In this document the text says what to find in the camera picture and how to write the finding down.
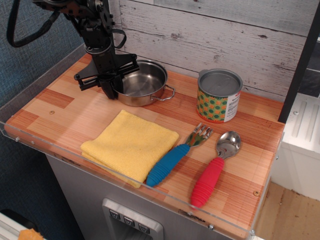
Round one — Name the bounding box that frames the green orange patterned can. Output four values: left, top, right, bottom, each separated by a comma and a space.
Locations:
196, 68, 243, 123

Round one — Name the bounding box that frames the red handled spoon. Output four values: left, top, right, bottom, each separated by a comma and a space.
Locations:
190, 131, 241, 208

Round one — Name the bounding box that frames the clear acrylic table guard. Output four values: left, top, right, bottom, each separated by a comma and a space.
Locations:
0, 38, 284, 240

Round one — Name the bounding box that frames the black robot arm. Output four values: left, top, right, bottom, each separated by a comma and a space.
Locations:
34, 0, 139, 100

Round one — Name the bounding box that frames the white toy sink unit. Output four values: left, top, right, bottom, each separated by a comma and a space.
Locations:
271, 93, 320, 200

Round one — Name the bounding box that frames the silver dispenser panel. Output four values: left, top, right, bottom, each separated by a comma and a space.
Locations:
102, 198, 164, 240

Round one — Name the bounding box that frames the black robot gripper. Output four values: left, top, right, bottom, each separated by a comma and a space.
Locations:
74, 45, 139, 100

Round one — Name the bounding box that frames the dark vertical post right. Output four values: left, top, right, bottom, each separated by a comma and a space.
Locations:
278, 3, 320, 124

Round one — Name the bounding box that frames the grey toy fridge cabinet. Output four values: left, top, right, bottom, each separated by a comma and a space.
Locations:
45, 153, 226, 240

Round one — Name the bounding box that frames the white aluminium rail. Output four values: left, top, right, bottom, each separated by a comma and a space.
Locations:
0, 213, 24, 240

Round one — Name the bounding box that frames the blue handled fork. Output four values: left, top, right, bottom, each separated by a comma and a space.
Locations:
146, 123, 213, 187

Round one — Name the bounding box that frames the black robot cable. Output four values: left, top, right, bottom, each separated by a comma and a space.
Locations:
6, 0, 61, 48

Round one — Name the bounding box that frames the silver steel pot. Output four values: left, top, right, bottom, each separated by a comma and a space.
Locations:
114, 60, 176, 107

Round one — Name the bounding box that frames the yellow folded rag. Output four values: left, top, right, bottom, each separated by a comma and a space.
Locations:
80, 110, 179, 189

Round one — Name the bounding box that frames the orange object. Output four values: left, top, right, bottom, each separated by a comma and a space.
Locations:
18, 228, 44, 240

